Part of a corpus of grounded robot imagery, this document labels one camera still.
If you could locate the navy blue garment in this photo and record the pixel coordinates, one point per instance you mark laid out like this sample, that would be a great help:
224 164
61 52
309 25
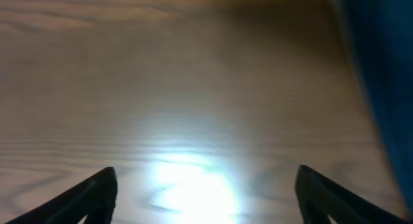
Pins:
379 36

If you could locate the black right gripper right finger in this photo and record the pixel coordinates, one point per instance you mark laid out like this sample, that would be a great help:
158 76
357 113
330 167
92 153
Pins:
321 200

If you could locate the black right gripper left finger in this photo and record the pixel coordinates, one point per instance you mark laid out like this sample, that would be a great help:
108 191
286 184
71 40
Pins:
92 200

